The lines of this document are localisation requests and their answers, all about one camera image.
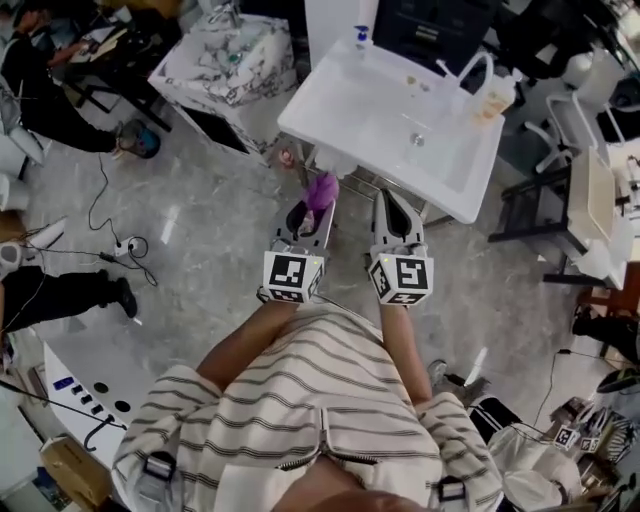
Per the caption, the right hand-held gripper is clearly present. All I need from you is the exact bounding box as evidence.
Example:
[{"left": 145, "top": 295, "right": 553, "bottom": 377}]
[{"left": 368, "top": 188, "right": 435, "bottom": 307}]

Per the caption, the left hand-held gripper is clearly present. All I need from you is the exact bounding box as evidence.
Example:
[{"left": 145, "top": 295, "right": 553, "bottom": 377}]
[{"left": 260, "top": 199, "right": 337, "bottom": 305}]

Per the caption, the purple cloth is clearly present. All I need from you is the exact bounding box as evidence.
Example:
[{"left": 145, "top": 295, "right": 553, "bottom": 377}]
[{"left": 301, "top": 171, "right": 342, "bottom": 236}]

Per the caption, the person's left forearm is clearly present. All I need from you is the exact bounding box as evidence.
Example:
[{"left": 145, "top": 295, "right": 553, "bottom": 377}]
[{"left": 196, "top": 298, "right": 302, "bottom": 392}]

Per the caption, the person's right forearm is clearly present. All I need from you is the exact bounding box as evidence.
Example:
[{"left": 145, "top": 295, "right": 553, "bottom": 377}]
[{"left": 378, "top": 299, "right": 434, "bottom": 405}]

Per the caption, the white sink basin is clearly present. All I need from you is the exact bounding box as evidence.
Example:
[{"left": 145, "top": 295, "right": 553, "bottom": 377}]
[{"left": 277, "top": 38, "right": 507, "bottom": 225}]

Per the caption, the black metal stool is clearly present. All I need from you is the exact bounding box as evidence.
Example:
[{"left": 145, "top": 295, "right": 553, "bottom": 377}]
[{"left": 487, "top": 167, "right": 574, "bottom": 247}]

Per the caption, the orange liquid bottle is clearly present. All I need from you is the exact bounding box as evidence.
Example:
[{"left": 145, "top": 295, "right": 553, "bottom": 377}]
[{"left": 472, "top": 69, "right": 524, "bottom": 125}]

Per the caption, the marble pattern cabinet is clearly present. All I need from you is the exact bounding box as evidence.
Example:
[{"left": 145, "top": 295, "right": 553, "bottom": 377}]
[{"left": 148, "top": 13, "right": 297, "bottom": 157}]

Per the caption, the white curved faucet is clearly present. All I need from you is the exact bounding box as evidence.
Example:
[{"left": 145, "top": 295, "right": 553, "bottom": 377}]
[{"left": 435, "top": 49, "right": 497, "bottom": 99}]

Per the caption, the white power strip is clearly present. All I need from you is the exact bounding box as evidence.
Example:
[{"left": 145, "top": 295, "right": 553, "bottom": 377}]
[{"left": 112, "top": 236, "right": 142, "bottom": 258}]

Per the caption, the dark round bucket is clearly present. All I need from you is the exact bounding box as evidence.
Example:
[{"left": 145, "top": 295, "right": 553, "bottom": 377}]
[{"left": 115, "top": 119, "right": 162, "bottom": 160}]

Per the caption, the white chair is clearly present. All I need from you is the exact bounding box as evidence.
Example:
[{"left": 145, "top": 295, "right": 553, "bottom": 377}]
[{"left": 523, "top": 90, "right": 604, "bottom": 174}]

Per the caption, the striped beige shirt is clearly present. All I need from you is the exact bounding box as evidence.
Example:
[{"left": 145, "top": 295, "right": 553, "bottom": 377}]
[{"left": 111, "top": 303, "right": 504, "bottom": 512}]

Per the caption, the black cabinet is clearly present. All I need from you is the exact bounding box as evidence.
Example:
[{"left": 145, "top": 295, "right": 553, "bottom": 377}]
[{"left": 372, "top": 0, "right": 502, "bottom": 77}]

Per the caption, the beige tray table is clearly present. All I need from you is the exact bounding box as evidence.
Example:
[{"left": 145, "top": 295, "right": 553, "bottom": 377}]
[{"left": 567, "top": 145, "right": 630, "bottom": 266}]

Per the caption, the white control panel machine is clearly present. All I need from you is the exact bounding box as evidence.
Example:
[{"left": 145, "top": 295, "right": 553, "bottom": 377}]
[{"left": 41, "top": 323, "right": 157, "bottom": 472}]

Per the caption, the white fabric bag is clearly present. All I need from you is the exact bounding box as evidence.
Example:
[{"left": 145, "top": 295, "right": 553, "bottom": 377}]
[{"left": 487, "top": 422, "right": 584, "bottom": 512}]

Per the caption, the brown cardboard box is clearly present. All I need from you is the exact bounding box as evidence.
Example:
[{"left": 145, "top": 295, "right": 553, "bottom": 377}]
[{"left": 38, "top": 435, "right": 115, "bottom": 512}]

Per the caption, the black power cable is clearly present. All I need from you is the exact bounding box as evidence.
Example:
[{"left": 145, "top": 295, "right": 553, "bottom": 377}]
[{"left": 87, "top": 152, "right": 159, "bottom": 288}]

